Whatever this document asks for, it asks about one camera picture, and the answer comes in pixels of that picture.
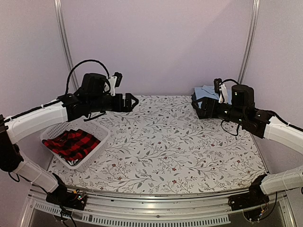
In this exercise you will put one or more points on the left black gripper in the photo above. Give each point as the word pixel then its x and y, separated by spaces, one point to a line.
pixel 128 108

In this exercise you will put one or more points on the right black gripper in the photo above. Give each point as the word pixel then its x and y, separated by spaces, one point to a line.
pixel 207 102

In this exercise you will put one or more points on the right aluminium post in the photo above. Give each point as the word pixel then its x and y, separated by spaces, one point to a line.
pixel 250 39

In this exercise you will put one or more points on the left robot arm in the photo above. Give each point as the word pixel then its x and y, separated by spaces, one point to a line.
pixel 97 93

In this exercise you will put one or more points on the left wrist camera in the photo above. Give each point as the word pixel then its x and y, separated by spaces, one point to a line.
pixel 114 82

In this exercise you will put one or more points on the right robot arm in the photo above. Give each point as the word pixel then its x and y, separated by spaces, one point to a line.
pixel 237 105

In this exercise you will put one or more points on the white plastic basket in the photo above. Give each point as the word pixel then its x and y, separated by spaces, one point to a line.
pixel 100 132

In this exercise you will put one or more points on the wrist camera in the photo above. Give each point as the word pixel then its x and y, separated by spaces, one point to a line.
pixel 221 90
pixel 114 82

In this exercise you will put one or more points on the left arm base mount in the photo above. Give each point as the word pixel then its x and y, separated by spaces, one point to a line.
pixel 74 199

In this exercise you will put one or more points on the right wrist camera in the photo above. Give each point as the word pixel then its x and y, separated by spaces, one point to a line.
pixel 221 90

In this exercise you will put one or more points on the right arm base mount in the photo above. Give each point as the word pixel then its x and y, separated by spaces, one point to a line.
pixel 254 197

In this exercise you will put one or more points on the light blue folded shirt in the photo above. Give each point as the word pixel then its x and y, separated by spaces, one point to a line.
pixel 208 91

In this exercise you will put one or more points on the left aluminium post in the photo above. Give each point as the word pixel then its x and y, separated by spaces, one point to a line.
pixel 63 33

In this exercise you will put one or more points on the red black plaid shirt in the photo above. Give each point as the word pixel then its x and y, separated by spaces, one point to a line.
pixel 72 146

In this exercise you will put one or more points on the floral table cloth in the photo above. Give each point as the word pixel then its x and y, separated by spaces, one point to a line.
pixel 162 147

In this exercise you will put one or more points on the aluminium front rail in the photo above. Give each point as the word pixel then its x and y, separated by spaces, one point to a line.
pixel 108 209

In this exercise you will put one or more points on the aluminium post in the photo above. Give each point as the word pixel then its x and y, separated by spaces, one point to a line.
pixel 63 33
pixel 250 39

